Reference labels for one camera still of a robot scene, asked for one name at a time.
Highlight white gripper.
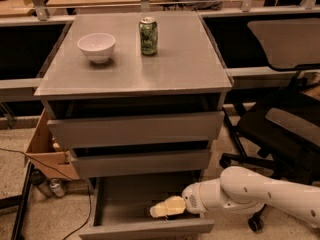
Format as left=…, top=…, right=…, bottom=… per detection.
left=150, top=183, right=204, bottom=218

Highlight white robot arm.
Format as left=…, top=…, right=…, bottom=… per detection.
left=150, top=166, right=320, bottom=227

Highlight bottom grey drawer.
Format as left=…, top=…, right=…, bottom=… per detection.
left=79, top=171, right=214, bottom=240

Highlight grey drawer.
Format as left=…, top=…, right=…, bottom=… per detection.
left=72, top=149, right=211, bottom=178
left=48, top=111, right=224, bottom=148
left=79, top=171, right=214, bottom=240

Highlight middle grey drawer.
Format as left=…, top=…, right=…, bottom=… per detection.
left=72, top=149, right=211, bottom=178

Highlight grey drawer cabinet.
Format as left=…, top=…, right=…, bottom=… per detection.
left=34, top=10, right=233, bottom=240

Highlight top grey drawer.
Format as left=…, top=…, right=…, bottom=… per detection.
left=48, top=111, right=224, bottom=148

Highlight green soda can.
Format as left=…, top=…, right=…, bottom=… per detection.
left=139, top=17, right=158, bottom=56

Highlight black office chair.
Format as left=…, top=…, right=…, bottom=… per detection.
left=218, top=18, right=320, bottom=234

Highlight dark water bottle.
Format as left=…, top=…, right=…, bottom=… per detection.
left=30, top=169, right=52, bottom=198

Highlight cardboard box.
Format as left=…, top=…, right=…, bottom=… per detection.
left=26, top=110, right=79, bottom=180

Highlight black metal stand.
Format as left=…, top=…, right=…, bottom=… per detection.
left=0, top=163, right=34, bottom=240

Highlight white bowl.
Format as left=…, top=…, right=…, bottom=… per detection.
left=77, top=33, right=116, bottom=64

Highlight black cable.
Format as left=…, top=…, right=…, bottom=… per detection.
left=0, top=147, right=93, bottom=240

